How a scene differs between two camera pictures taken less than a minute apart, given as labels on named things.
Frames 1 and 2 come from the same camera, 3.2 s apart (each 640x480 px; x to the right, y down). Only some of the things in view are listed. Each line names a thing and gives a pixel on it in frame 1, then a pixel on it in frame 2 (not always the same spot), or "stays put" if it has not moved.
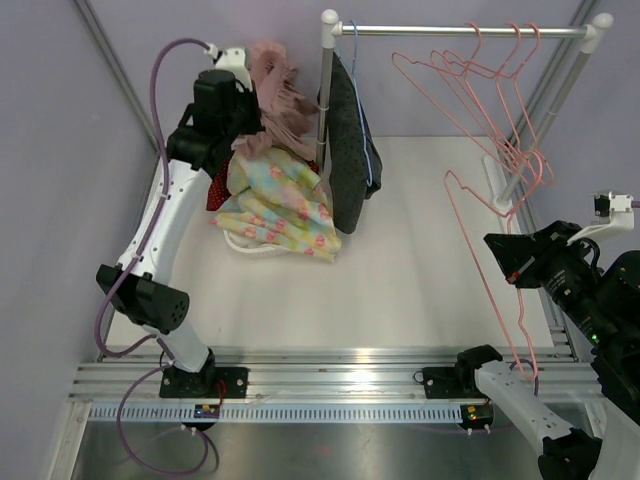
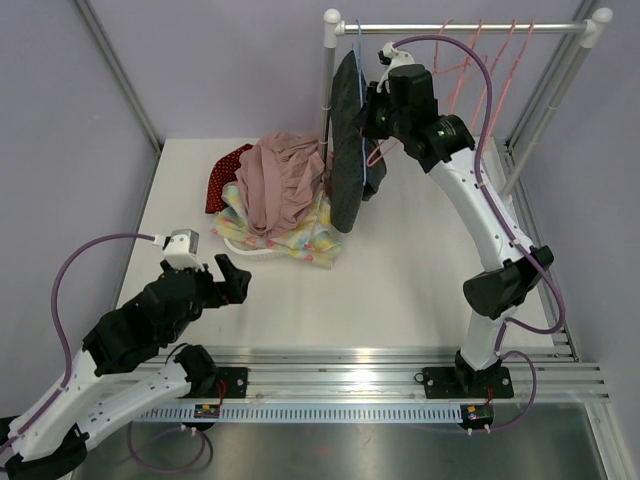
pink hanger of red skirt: (527, 165) to (510, 78)
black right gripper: (513, 251) to (373, 99)
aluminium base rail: (326, 375) stays put
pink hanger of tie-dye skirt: (449, 107) to (466, 65)
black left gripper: (254, 124) to (223, 293)
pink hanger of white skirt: (534, 146) to (511, 74)
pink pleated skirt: (285, 111) to (282, 175)
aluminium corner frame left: (119, 72) stays put
